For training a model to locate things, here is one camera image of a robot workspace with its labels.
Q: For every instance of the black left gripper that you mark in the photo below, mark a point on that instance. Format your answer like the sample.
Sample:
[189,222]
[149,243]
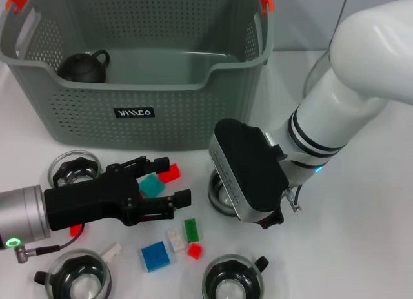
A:
[87,202]

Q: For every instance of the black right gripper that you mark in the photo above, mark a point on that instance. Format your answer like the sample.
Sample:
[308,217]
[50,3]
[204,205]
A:
[271,220]

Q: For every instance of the small red toy brick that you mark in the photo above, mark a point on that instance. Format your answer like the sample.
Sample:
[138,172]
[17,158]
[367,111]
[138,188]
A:
[195,250]
[75,231]

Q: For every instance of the grey-green perforated storage bin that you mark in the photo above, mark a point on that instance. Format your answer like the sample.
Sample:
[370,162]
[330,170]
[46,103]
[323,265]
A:
[161,124]

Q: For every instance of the large red toy brick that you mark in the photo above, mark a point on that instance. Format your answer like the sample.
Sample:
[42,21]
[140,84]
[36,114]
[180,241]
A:
[173,174]

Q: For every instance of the teal square toy brick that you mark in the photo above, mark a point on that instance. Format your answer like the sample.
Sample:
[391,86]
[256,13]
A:
[151,186]

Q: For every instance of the green toy brick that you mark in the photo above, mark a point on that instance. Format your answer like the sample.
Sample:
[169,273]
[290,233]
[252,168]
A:
[191,230]

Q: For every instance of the white two-stud toy brick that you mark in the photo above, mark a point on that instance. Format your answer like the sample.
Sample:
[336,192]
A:
[175,241]

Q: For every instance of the blue square toy brick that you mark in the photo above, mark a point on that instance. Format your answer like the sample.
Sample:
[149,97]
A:
[155,256]

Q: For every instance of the long white toy brick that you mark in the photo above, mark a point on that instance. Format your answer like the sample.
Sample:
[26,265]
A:
[111,250]

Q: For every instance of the dark clay teapot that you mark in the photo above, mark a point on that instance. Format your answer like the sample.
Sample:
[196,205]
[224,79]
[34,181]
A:
[82,69]

